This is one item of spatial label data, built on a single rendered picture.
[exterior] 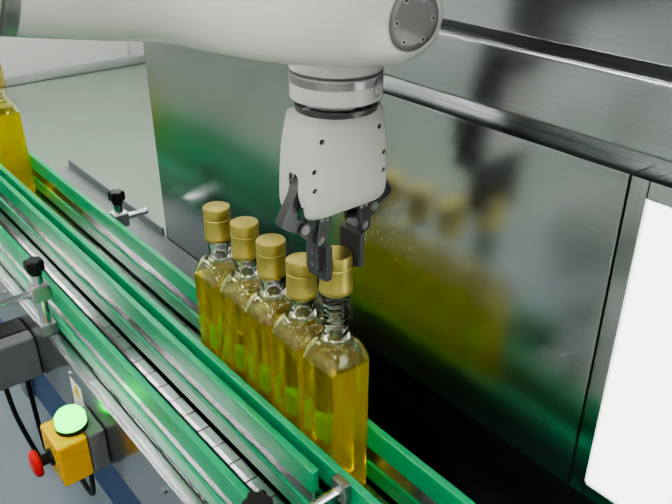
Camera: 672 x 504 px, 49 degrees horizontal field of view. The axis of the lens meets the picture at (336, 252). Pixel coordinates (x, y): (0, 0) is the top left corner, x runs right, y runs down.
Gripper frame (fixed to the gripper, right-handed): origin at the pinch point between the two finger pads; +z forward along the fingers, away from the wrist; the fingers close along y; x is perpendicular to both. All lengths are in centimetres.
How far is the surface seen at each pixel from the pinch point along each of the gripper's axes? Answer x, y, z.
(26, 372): -60, 18, 42
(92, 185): -104, -14, 31
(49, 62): -589, -168, 122
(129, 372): -24.7, 13.7, 23.1
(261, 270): -11.3, 1.7, 6.6
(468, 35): 3.4, -13.3, -20.0
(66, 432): -34, 20, 36
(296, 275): -4.9, 1.4, 4.4
